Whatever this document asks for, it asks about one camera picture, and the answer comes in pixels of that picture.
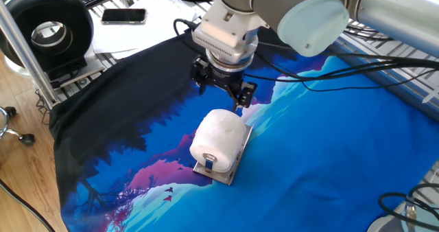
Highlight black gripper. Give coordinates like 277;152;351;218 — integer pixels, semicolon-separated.
190;55;258;113

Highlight white paper roll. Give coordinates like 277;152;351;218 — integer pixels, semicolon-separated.
189;108;247;174

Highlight steel paper roll holder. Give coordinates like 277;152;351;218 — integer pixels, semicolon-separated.
192;124;254;187

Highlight white paper sheets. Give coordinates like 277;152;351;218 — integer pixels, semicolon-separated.
89;0;206;60

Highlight black smartphone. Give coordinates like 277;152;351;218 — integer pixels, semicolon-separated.
101;8;147;25

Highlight blue landscape printed cloth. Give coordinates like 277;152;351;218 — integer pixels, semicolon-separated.
49;29;439;232

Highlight white round base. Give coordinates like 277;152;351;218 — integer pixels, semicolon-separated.
3;55;32;79

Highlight black round blower fan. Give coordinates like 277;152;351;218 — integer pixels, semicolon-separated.
0;0;95;82

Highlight chrome chair base with castors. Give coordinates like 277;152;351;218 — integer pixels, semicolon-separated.
0;106;36;147

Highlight silver wrist coupling ring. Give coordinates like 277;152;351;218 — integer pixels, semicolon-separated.
204;48;258;73

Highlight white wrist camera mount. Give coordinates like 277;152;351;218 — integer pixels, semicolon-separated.
191;0;270;65

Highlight black camera cable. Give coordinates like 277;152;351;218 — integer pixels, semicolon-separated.
173;18;203;37

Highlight grey fan base plate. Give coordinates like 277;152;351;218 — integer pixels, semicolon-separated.
47;46;106;91

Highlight black cable bundle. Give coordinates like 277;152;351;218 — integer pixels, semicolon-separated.
243;19;439;93

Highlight thin black wires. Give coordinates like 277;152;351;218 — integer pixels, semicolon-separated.
34;89;52;126

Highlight long aluminium frame post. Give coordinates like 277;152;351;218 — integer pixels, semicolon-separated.
0;0;61;110

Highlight looped black cable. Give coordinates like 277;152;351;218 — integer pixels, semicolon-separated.
379;183;439;223

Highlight metal cable connector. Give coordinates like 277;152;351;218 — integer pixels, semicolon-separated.
404;197;418;223

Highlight black floor cable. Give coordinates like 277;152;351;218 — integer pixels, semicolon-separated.
0;178;56;232

